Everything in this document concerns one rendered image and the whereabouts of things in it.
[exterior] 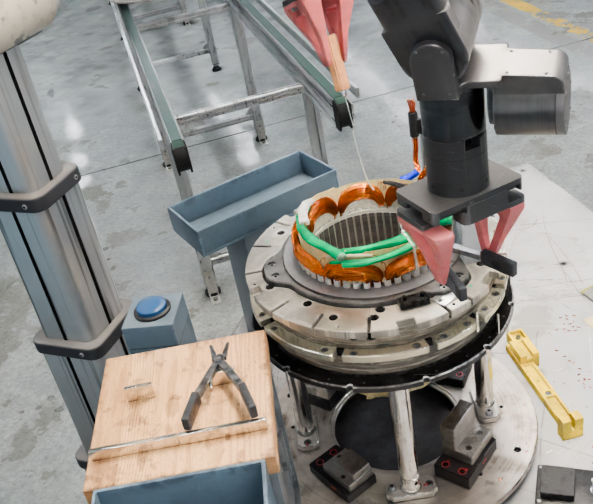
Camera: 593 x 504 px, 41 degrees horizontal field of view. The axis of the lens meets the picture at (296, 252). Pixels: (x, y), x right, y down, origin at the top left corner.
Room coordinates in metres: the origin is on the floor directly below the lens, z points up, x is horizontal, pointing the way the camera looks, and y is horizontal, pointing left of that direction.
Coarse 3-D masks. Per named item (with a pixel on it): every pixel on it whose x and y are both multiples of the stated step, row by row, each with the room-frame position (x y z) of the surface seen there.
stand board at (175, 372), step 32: (160, 352) 0.74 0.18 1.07; (192, 352) 0.73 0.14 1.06; (256, 352) 0.70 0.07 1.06; (128, 384) 0.69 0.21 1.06; (160, 384) 0.68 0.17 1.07; (192, 384) 0.67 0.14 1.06; (224, 384) 0.66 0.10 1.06; (256, 384) 0.65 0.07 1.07; (96, 416) 0.65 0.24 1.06; (128, 416) 0.64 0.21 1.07; (160, 416) 0.63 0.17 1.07; (224, 416) 0.61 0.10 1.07; (192, 448) 0.57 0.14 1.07; (224, 448) 0.57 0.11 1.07; (256, 448) 0.56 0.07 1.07; (96, 480) 0.56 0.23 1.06; (128, 480) 0.55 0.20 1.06
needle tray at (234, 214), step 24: (264, 168) 1.17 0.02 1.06; (288, 168) 1.19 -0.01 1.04; (312, 168) 1.17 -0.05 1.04; (216, 192) 1.13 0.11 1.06; (240, 192) 1.15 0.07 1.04; (264, 192) 1.16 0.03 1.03; (288, 192) 1.07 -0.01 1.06; (312, 192) 1.09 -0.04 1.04; (192, 216) 1.11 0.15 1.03; (216, 216) 1.11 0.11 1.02; (240, 216) 1.03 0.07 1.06; (264, 216) 1.05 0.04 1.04; (192, 240) 1.03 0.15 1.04; (216, 240) 1.01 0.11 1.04; (240, 240) 1.06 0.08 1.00; (240, 264) 1.08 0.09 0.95; (240, 288) 1.10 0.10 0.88
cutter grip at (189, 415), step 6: (192, 396) 0.62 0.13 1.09; (198, 396) 0.62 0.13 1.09; (192, 402) 0.61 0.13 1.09; (198, 402) 0.61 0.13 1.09; (186, 408) 0.60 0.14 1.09; (192, 408) 0.60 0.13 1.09; (198, 408) 0.61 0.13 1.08; (186, 414) 0.59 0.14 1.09; (192, 414) 0.60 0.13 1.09; (186, 420) 0.58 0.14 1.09; (192, 420) 0.59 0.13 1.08; (186, 426) 0.58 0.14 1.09; (192, 426) 0.59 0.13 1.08
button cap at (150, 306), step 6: (144, 300) 0.88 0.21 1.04; (150, 300) 0.88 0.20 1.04; (156, 300) 0.88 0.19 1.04; (162, 300) 0.87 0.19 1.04; (138, 306) 0.87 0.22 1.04; (144, 306) 0.87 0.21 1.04; (150, 306) 0.86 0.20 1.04; (156, 306) 0.86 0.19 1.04; (162, 306) 0.86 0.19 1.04; (138, 312) 0.86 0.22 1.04; (144, 312) 0.86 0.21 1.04; (150, 312) 0.85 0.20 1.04; (156, 312) 0.85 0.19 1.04
